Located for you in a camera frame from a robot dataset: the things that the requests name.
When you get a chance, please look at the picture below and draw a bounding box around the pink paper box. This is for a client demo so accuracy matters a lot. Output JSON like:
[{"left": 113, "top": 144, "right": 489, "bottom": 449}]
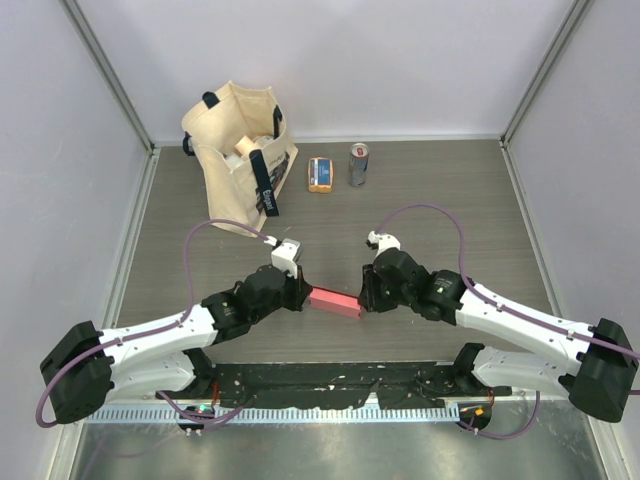
[{"left": 309, "top": 286, "right": 362, "bottom": 319}]

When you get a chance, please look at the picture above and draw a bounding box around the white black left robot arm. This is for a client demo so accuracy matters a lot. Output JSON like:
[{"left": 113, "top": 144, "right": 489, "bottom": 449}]
[{"left": 40, "top": 265, "right": 312, "bottom": 425}]

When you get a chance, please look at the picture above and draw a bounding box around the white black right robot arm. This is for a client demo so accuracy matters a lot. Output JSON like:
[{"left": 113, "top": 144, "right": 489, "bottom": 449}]
[{"left": 359, "top": 247, "right": 639, "bottom": 423}]

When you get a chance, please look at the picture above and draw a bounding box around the beige canvas tote bag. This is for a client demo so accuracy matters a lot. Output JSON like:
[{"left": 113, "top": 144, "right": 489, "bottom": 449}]
[{"left": 181, "top": 82, "right": 298, "bottom": 231}]

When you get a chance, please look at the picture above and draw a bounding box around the orange sponge blue label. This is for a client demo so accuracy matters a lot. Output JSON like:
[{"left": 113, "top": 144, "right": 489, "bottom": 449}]
[{"left": 307, "top": 157, "right": 334, "bottom": 194}]

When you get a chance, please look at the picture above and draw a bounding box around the silver energy drink can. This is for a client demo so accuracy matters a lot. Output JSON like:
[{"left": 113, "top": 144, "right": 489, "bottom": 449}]
[{"left": 349, "top": 143, "right": 369, "bottom": 187}]

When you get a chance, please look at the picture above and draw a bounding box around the clear plastic bottle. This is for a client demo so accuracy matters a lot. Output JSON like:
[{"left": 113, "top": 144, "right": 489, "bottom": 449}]
[{"left": 225, "top": 153, "right": 251, "bottom": 172}]

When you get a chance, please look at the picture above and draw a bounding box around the round tin with label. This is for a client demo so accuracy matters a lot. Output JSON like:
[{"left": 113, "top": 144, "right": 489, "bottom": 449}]
[{"left": 255, "top": 135, "right": 274, "bottom": 148}]

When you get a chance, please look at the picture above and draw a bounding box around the cream lotion bottle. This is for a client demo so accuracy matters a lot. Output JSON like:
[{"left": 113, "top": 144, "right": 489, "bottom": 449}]
[{"left": 235, "top": 135, "right": 261, "bottom": 158}]

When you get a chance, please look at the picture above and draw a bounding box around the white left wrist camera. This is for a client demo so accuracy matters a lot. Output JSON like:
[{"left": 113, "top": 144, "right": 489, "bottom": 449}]
[{"left": 265, "top": 236, "right": 301, "bottom": 279}]

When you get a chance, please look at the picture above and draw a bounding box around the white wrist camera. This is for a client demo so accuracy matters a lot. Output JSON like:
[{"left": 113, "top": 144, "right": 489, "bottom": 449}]
[
  {"left": 365, "top": 230, "right": 401, "bottom": 259},
  {"left": 265, "top": 236, "right": 301, "bottom": 279}
]

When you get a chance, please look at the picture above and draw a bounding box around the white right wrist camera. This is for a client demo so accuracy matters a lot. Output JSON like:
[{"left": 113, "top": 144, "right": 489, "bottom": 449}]
[{"left": 365, "top": 230, "right": 401, "bottom": 259}]

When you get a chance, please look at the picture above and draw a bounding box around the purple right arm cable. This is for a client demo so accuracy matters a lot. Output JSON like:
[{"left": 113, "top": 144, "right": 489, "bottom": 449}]
[{"left": 377, "top": 202, "right": 640, "bottom": 361}]

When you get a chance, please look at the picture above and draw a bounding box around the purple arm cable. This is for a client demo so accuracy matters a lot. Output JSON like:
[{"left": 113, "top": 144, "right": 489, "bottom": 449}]
[
  {"left": 34, "top": 218, "right": 276, "bottom": 429},
  {"left": 377, "top": 202, "right": 640, "bottom": 361}
]

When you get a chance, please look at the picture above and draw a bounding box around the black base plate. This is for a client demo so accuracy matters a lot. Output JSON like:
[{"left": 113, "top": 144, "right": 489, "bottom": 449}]
[{"left": 165, "top": 362, "right": 511, "bottom": 410}]

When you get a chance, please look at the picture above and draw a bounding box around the aluminium front rail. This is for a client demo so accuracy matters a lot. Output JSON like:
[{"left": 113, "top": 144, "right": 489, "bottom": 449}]
[{"left": 107, "top": 359, "right": 576, "bottom": 406}]

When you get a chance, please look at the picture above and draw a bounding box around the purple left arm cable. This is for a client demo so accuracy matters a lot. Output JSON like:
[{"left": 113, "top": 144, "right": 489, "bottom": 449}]
[{"left": 34, "top": 218, "right": 276, "bottom": 429}]

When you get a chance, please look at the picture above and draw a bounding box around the slotted cable duct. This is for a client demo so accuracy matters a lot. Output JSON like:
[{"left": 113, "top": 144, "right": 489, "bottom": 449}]
[{"left": 85, "top": 402, "right": 460, "bottom": 425}]

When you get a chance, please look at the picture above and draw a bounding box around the aluminium corner post right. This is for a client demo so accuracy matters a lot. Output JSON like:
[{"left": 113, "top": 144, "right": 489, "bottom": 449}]
[{"left": 500, "top": 0, "right": 593, "bottom": 148}]

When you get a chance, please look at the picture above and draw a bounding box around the aluminium corner post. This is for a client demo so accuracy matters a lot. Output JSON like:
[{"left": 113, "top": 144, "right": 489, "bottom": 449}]
[
  {"left": 59, "top": 0, "right": 155, "bottom": 153},
  {"left": 500, "top": 0, "right": 593, "bottom": 148}
]

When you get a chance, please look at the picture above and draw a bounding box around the aluminium corner post left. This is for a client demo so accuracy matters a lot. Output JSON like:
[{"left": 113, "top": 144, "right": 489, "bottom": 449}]
[{"left": 59, "top": 0, "right": 155, "bottom": 153}]

